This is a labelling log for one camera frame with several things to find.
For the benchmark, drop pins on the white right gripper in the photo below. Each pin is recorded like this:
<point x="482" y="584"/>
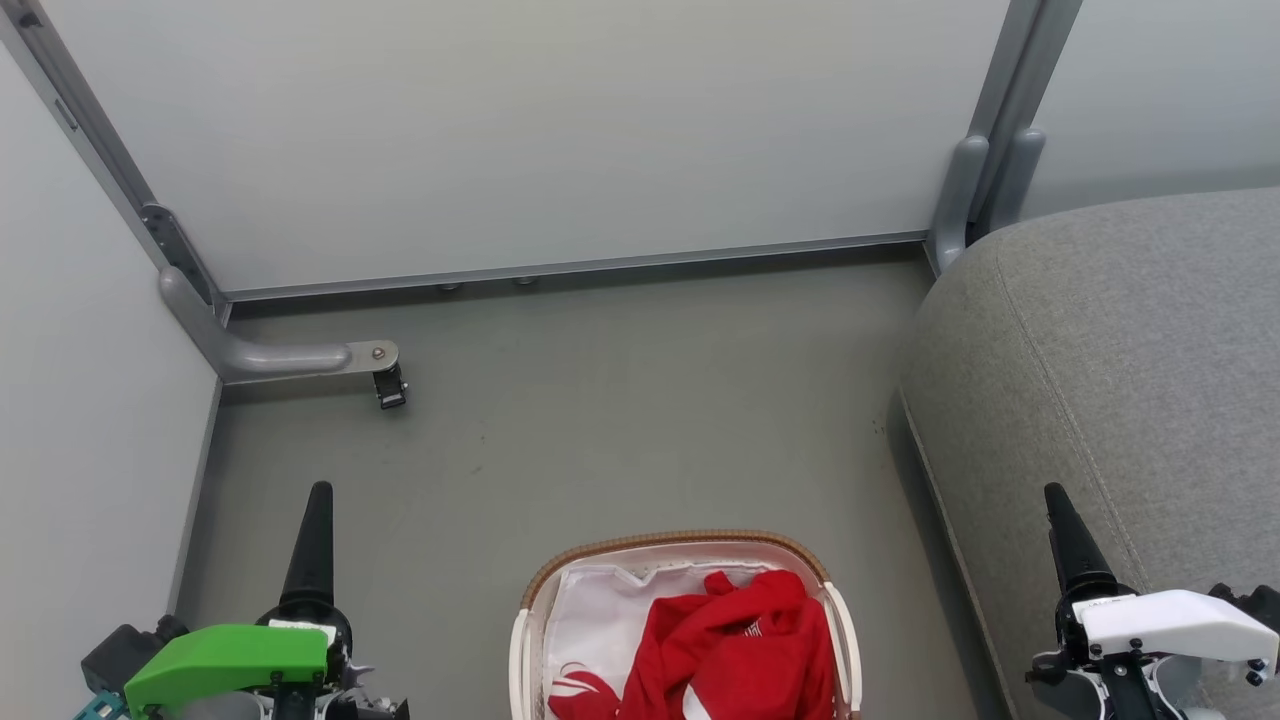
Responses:
<point x="1170" y="620"/>

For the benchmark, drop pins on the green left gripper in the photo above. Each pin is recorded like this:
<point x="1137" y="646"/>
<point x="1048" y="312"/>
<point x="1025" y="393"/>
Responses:
<point x="225" y="660"/>

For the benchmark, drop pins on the red and white garment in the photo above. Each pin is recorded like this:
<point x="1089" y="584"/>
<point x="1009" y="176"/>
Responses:
<point x="740" y="650"/>

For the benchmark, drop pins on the grey fabric sofa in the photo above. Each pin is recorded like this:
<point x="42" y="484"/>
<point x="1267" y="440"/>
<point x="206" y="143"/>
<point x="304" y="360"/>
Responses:
<point x="1100" y="380"/>

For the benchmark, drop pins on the black caster wheel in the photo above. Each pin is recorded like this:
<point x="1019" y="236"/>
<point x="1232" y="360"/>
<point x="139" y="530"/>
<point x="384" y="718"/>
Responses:
<point x="390" y="388"/>

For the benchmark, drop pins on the white brown-rimmed laundry basket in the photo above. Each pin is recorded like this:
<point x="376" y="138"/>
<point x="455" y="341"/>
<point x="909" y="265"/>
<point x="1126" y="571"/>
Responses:
<point x="520" y="650"/>

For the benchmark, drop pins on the grey partition support foot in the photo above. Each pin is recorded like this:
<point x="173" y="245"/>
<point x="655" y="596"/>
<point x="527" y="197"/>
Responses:
<point x="955" y="200"/>
<point x="1018" y="175"/>

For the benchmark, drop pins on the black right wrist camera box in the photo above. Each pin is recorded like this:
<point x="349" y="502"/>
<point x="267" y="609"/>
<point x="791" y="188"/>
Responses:
<point x="1250" y="605"/>

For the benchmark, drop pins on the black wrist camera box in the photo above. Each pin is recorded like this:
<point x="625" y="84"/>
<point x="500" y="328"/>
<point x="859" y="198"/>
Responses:
<point x="1250" y="605"/>
<point x="120" y="655"/>

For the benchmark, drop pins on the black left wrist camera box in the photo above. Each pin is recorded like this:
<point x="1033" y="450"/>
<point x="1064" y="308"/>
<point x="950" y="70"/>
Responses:
<point x="120" y="655"/>

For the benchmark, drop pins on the grey partition foot bracket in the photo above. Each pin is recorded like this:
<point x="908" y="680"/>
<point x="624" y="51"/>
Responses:
<point x="270" y="357"/>

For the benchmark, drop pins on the grey partition bottom rail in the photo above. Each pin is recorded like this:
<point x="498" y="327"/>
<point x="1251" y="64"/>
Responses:
<point x="570" y="268"/>

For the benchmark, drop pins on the grey partition corner post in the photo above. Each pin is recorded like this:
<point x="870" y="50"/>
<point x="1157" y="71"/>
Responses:
<point x="90" y="130"/>

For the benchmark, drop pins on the grey partition upright post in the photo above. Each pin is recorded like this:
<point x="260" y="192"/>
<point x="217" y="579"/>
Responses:
<point x="1030" y="60"/>

